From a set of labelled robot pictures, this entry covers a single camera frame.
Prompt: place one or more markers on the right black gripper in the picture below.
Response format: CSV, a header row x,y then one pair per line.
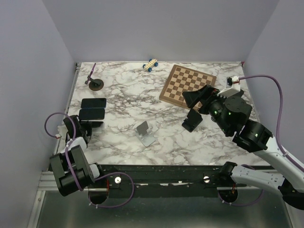
x,y
192,97

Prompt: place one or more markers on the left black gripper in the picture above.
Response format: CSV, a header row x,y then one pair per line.
x,y
88,125

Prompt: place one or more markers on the blue smartphone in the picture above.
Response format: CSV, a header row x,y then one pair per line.
x,y
88,103

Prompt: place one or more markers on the purple smartphone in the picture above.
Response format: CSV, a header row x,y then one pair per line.
x,y
89,76

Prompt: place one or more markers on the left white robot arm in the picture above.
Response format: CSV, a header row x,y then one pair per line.
x,y
70,167

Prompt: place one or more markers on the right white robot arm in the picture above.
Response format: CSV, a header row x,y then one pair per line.
x,y
231,113

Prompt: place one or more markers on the black phone stand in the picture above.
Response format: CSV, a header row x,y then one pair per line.
x,y
193,119

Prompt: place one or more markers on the round base phone stand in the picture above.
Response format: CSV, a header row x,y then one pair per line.
x,y
96,84

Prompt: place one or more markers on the silver phone stand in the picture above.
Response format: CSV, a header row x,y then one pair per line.
x,y
144,134

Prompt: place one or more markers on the wooden chessboard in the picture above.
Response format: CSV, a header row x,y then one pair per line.
x,y
182,79

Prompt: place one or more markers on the toy car blue wheels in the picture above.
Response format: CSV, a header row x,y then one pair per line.
x,y
152,63

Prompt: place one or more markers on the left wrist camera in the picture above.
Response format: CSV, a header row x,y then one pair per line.
x,y
62,132

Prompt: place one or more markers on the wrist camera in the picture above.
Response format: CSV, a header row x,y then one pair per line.
x,y
62,132
231,86

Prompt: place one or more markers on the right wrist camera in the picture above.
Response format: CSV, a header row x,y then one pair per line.
x,y
231,86

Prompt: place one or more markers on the black mounting rail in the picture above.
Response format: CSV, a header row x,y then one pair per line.
x,y
161,181

